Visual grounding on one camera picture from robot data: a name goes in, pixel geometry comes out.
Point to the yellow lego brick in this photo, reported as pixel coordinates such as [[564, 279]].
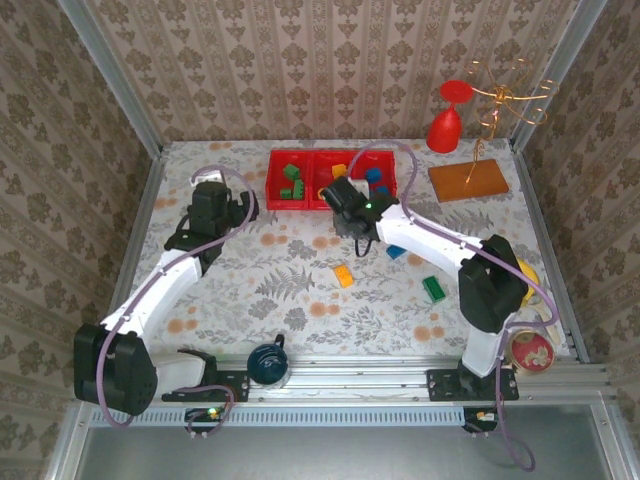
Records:
[[342, 275], [338, 170]]

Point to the green lego brick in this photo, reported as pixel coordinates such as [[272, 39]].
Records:
[[291, 171], [433, 289], [299, 190], [286, 193]]

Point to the blue lego brick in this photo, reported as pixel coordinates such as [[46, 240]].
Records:
[[372, 175], [382, 191], [396, 251]]

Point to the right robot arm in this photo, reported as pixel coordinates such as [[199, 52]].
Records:
[[430, 240]]

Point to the red plastic bin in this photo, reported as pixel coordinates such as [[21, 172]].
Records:
[[325, 162], [385, 162], [275, 170]]

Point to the floral printed table cover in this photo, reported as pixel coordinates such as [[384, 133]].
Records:
[[350, 310]]

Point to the red plastic wine glass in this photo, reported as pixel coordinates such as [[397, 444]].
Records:
[[444, 130]]

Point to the dark blue ceramic mug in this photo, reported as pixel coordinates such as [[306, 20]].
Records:
[[267, 362]]

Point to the yellow banana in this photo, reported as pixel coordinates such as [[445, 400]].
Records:
[[529, 270]]

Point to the small black electronics board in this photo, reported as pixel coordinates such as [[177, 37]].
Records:
[[200, 416], [475, 424]]

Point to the round red gold tin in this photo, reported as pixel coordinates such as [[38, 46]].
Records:
[[532, 352]]

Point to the light wooden spoon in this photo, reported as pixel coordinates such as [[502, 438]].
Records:
[[552, 325]]

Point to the grey metal panel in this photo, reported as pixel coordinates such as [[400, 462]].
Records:
[[320, 455]]

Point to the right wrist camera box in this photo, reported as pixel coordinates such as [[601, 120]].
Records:
[[360, 189]]

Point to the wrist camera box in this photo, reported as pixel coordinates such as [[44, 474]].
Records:
[[360, 189], [210, 176]]

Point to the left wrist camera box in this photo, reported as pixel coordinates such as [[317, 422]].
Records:
[[210, 176]]

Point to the aluminium side rail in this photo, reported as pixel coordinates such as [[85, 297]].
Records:
[[539, 210], [142, 210]]

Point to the aluminium front rail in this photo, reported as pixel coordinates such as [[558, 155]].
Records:
[[360, 380]]

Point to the aluminium frame post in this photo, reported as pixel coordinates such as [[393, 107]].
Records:
[[113, 75], [554, 75]]

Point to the aluminium lower frame rail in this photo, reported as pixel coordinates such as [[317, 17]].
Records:
[[70, 445], [611, 445]]

